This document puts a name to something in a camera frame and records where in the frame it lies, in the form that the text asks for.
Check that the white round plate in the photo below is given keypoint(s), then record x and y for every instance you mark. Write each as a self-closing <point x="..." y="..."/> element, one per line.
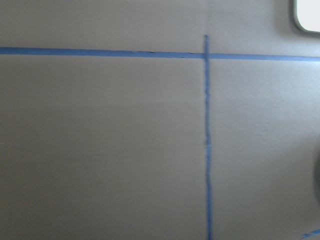
<point x="316" y="178"/>

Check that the cream bear serving tray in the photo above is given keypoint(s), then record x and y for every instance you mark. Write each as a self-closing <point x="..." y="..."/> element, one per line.
<point x="306" y="15"/>

